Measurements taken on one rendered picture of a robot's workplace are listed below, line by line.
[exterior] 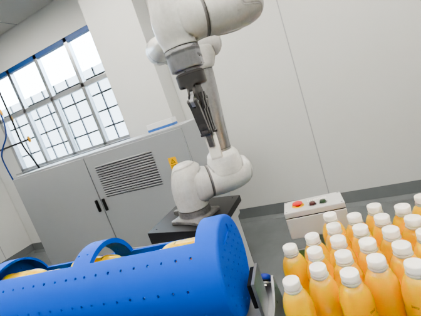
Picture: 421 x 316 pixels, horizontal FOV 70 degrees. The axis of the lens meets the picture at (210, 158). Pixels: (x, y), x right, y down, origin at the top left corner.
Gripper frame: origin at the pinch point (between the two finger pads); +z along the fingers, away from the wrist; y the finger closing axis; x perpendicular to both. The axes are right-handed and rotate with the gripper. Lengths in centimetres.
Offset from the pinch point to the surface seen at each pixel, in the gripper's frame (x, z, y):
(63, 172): 198, 7, 164
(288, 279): -10.9, 32.5, -14.5
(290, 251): -11.6, 32.8, -2.2
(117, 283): 34.0, 26.5, -14.1
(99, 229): 185, 72, 162
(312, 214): -19.3, 35.0, 22.1
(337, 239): -24.1, 32.5, -1.3
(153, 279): 22.9, 27.1, -14.5
